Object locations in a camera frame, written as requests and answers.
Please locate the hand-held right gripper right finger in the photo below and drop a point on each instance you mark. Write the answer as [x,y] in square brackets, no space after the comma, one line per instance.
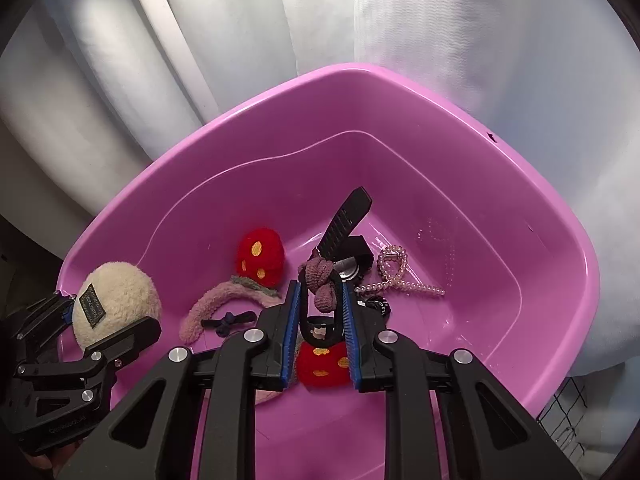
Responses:
[350,340]

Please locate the black wrist watch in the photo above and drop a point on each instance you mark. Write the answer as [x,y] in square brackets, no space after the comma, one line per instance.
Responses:
[345,220]

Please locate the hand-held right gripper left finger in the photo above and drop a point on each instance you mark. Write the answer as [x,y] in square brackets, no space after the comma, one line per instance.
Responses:
[292,335]

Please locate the pink fuzzy strawberry headband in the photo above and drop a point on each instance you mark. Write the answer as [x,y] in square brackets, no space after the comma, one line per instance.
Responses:
[257,255]

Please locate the pearl hair clip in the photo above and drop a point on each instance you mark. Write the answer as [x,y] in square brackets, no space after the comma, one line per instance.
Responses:
[400,282]

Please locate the person's left hand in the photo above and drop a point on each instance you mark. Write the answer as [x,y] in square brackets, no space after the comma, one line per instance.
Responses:
[55,457]

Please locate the pink plastic basin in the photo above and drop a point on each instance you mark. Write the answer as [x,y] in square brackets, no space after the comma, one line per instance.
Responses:
[450,185]

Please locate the white curtain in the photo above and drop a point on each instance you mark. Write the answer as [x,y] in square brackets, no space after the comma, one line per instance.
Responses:
[425,20]

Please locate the white black checked cloth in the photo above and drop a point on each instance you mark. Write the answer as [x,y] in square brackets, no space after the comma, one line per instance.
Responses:
[565,410]

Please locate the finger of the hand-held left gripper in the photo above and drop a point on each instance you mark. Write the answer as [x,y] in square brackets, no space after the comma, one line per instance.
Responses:
[125,337]
[47,315]

